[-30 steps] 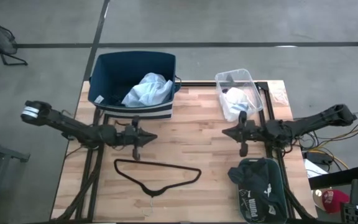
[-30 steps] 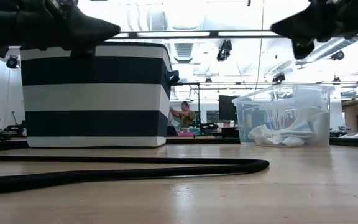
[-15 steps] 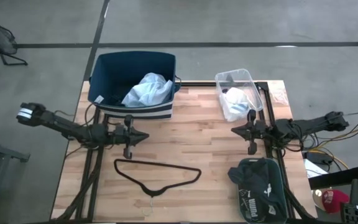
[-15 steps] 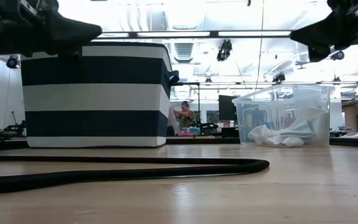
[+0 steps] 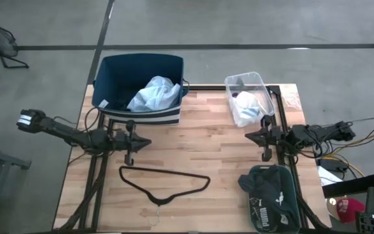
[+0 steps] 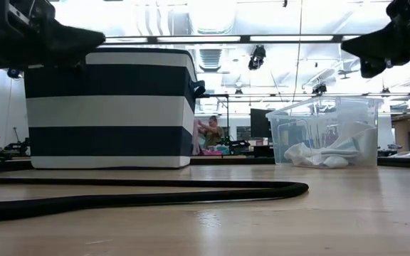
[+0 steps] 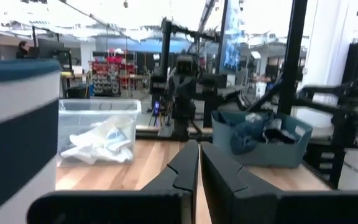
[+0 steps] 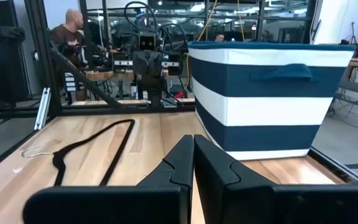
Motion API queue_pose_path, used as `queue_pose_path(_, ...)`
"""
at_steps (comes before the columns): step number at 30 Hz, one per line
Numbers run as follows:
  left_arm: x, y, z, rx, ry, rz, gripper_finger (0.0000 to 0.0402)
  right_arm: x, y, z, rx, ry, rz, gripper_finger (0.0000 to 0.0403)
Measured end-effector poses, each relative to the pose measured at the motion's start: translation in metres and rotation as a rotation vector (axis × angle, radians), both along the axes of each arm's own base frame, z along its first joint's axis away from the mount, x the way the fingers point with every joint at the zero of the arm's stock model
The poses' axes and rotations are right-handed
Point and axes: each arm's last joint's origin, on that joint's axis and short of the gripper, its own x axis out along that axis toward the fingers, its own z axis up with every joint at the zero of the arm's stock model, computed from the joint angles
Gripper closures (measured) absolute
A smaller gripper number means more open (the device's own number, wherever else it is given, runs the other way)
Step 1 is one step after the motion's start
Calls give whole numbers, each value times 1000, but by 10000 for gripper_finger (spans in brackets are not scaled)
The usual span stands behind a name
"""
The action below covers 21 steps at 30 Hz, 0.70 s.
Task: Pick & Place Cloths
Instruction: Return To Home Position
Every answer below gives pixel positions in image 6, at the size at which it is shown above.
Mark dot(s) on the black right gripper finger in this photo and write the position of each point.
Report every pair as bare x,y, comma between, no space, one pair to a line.
379,42
372,69

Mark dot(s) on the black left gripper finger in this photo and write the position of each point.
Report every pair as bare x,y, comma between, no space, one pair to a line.
69,44

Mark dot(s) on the white socks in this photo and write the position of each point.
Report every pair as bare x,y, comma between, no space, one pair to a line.
333,156

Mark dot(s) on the black background robot arm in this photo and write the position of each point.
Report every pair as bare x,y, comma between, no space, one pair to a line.
238,144

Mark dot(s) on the navy white striped fabric basket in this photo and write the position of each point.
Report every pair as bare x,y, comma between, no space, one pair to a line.
109,110

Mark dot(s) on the clear plastic bin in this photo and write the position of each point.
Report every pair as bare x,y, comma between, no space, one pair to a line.
297,117

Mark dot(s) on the black background equipment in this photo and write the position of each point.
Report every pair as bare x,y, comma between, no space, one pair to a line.
18,145

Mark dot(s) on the black background monitor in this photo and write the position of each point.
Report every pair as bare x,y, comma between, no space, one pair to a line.
260,124

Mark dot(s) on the black overhead light bar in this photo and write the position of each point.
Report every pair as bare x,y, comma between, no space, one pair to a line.
198,39

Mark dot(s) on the ceiling air vent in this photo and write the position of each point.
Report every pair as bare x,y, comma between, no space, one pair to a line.
210,58

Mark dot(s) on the pink garment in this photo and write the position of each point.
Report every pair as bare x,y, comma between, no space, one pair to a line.
196,138

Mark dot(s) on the person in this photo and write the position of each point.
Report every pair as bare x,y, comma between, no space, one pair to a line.
214,133

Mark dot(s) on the pink box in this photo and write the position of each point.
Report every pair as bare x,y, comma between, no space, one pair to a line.
212,153

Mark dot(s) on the black ceiling camera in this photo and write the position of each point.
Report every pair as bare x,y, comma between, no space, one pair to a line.
319,89
14,73
257,57

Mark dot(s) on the black table frame rails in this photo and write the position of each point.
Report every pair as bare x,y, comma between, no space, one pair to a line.
233,160

